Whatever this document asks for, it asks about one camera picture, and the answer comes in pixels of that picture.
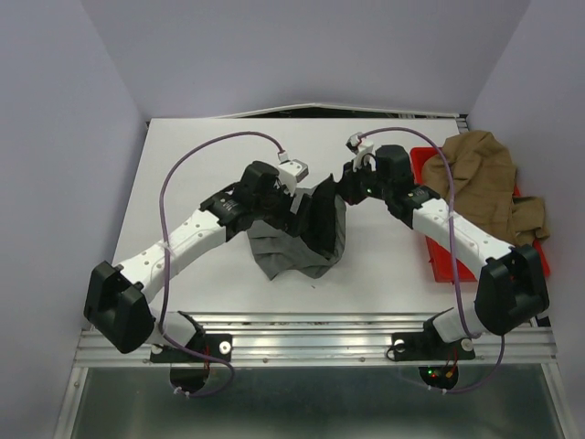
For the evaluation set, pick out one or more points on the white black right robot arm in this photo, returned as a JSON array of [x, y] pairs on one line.
[[511, 282]]

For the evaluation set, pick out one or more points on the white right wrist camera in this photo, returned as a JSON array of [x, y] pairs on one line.
[[362, 148]]

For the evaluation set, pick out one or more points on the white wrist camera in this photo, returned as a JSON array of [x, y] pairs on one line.
[[291, 171], [362, 148]]

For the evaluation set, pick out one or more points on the grey pleated skirt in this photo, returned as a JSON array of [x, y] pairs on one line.
[[315, 251]]

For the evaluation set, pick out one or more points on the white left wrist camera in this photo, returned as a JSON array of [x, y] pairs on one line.
[[291, 171]]

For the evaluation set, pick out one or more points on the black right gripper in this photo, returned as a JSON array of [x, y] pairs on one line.
[[346, 184]]

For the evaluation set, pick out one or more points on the tan brown skirt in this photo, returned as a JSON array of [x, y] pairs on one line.
[[484, 177]]

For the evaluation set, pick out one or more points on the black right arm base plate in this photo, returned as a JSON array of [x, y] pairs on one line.
[[416, 346]]

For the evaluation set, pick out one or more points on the aluminium rail frame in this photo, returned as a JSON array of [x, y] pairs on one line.
[[288, 340]]

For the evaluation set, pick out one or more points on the red plastic tray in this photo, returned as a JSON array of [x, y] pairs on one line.
[[440, 259]]

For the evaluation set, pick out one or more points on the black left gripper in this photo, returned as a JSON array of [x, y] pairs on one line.
[[288, 221]]

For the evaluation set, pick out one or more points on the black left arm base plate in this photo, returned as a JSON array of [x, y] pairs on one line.
[[218, 346]]

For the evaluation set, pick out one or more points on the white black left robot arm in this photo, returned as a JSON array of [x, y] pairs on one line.
[[119, 297]]

